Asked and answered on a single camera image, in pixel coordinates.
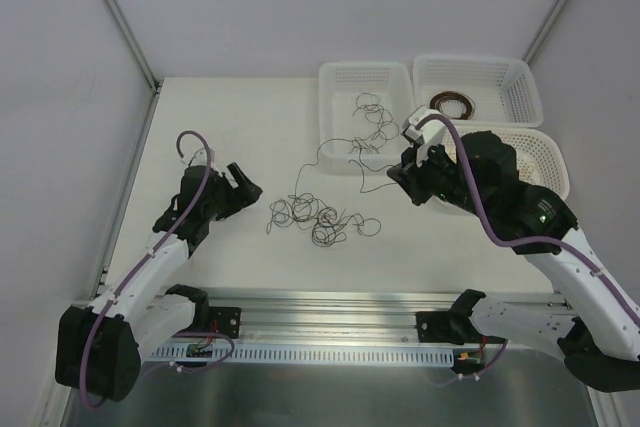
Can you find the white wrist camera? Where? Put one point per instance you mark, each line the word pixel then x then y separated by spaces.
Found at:
pixel 424 127
pixel 201 157

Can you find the aluminium mounting rail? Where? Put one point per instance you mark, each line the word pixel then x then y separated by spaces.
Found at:
pixel 325 317

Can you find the white rectangular basket right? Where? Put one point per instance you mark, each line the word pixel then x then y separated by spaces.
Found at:
pixel 478 90

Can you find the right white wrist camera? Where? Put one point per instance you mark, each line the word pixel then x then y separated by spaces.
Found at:
pixel 424 127

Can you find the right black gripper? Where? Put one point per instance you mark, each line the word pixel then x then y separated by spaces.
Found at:
pixel 417 179

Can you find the slotted grey cable duct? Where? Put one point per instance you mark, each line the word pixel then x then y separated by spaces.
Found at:
pixel 419 356

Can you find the left aluminium frame post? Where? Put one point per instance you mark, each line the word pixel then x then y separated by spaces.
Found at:
pixel 131 42

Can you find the white rectangular basket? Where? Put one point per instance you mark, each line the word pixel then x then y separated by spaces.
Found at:
pixel 365 99
pixel 478 90

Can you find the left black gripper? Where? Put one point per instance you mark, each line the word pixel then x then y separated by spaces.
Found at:
pixel 230 192

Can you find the white rounded perforated basket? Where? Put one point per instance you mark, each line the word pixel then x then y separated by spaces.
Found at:
pixel 539 159

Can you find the white rectangular basket left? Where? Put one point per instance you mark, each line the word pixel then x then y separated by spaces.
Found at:
pixel 365 99

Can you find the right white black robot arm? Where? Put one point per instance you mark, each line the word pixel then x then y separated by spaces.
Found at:
pixel 599 345

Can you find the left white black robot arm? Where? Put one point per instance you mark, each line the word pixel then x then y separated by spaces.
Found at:
pixel 175 236

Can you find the aluminium frame post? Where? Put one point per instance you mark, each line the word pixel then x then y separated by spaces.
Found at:
pixel 544 31
pixel 131 42

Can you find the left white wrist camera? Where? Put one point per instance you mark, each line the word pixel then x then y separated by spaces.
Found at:
pixel 201 157

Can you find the right aluminium frame post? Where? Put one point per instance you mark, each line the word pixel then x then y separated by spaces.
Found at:
pixel 544 31

